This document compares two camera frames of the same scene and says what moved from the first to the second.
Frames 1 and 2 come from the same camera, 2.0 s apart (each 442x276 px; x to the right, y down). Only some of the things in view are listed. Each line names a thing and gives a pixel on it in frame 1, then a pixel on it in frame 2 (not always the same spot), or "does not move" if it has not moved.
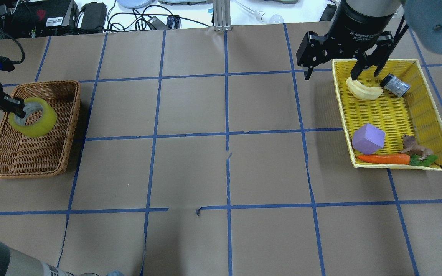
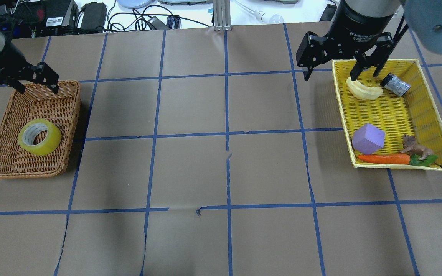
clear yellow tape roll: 44,124 → 28,133
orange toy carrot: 400,158 does not move
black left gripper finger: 13,105 → 44,74
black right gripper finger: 378,53 does not move
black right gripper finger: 312,51 does not move
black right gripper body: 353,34 does not move
